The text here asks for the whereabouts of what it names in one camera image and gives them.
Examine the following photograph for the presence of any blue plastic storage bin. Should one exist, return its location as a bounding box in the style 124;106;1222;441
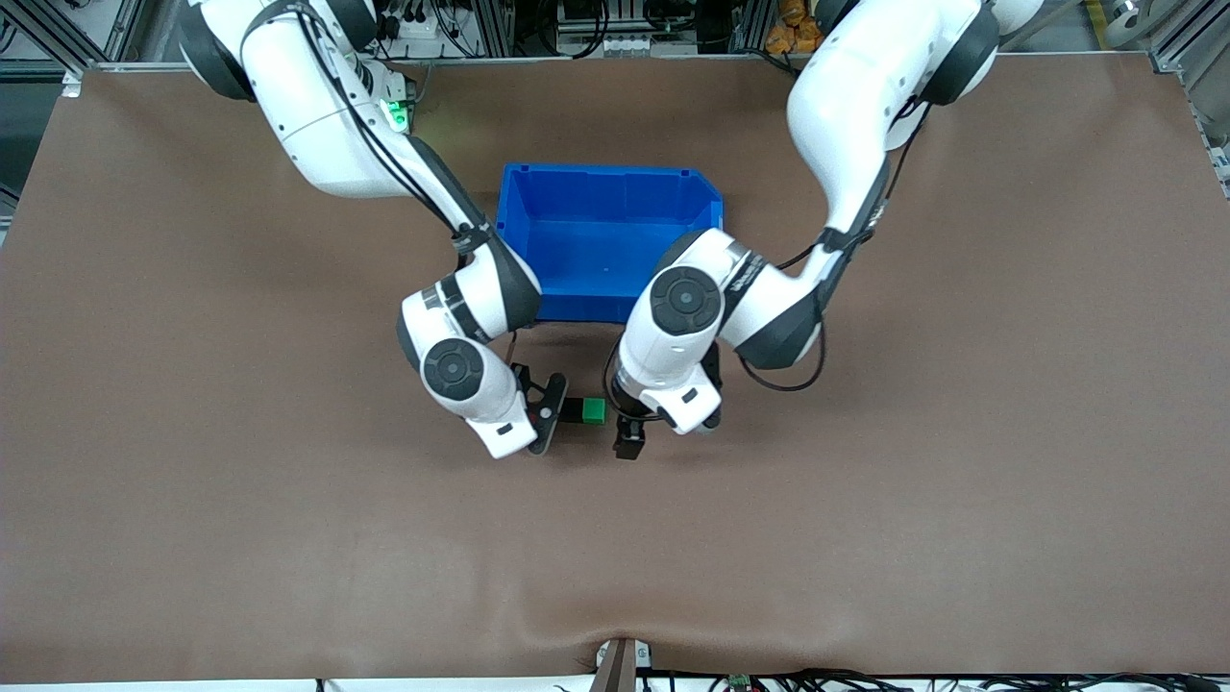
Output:
495;161;726;324

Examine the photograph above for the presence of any brown table mat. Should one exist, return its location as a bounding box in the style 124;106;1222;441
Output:
0;53;1230;685

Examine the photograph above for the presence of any white socket strip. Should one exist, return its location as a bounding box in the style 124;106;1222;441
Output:
596;34;698;57

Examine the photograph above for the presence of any white power strip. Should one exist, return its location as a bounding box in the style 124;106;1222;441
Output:
380;10;453;61

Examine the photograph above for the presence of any orange snack bag pile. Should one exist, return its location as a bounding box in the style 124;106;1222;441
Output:
766;0;818;54

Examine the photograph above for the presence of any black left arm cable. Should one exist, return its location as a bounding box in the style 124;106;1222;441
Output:
736;96;928;392

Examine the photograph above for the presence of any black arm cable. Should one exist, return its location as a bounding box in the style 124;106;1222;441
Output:
240;0;491;256
736;96;928;392

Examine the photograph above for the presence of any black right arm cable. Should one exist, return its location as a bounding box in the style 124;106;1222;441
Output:
240;0;491;256

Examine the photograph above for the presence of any brown camera mount post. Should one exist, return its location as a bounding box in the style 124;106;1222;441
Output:
591;637;652;692

